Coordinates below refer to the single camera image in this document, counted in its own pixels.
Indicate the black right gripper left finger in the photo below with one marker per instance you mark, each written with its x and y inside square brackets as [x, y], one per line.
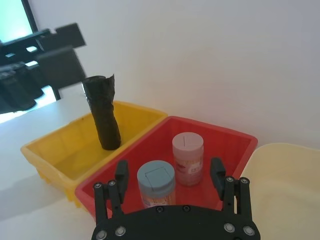
[121, 180]

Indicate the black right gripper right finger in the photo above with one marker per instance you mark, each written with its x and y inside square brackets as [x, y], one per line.
[218, 175]

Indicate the jar with pink lid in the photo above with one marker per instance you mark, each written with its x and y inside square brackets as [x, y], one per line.
[188, 160]

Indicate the jar with blue lid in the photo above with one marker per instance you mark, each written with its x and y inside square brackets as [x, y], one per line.
[156, 180]

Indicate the red plastic bin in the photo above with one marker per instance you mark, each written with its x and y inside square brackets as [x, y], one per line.
[150, 147]

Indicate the yellow plastic bin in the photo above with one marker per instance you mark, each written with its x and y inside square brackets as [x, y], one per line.
[75, 147]

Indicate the cream plastic bin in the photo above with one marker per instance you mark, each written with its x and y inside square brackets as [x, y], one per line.
[282, 190]

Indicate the black rolled bag bundle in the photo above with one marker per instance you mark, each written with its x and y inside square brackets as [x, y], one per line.
[105, 115]

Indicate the black chair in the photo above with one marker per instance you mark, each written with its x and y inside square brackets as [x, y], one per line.
[62, 67]

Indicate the black desk equipment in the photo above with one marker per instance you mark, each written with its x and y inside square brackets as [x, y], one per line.
[17, 85]

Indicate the bright screen with black frame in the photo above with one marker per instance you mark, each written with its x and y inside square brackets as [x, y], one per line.
[12, 17]

